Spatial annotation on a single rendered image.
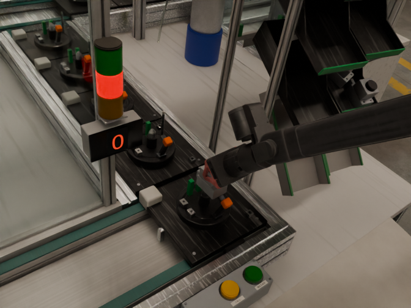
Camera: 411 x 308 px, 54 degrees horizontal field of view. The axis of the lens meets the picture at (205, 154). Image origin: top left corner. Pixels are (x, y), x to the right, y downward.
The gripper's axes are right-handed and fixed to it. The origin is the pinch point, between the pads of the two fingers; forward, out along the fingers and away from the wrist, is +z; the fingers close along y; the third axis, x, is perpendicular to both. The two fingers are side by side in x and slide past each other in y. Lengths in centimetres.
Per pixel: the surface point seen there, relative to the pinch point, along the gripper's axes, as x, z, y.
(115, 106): -20.0, -6.7, 18.2
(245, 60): -39, 64, -80
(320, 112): -2.5, -9.1, -30.2
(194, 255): 15.6, 6.5, 10.0
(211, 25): -54, 51, -60
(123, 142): -13.9, 0.8, 16.9
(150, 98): -31, 45, -16
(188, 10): -79, 89, -81
